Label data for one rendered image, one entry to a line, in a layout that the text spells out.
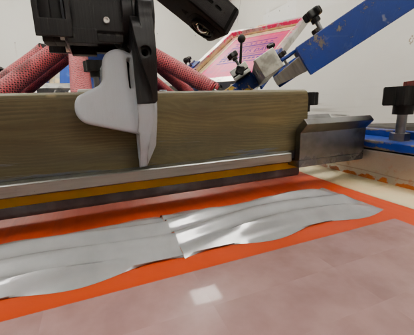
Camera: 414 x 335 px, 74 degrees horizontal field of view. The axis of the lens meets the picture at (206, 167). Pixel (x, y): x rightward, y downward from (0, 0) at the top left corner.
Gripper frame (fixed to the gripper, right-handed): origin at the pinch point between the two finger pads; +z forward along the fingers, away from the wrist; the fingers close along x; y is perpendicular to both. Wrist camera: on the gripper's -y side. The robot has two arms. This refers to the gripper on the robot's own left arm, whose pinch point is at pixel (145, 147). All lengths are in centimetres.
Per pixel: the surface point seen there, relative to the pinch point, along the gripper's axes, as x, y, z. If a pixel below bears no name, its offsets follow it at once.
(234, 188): -0.2, -9.4, 5.5
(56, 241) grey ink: 6.5, 7.5, 4.9
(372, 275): 17.1, -8.8, 5.5
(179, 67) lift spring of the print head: -61, -23, -15
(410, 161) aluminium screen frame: 8.1, -25.5, 2.5
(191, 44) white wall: -412, -151, -94
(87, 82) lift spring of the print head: -50, 5, -10
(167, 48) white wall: -412, -112, -86
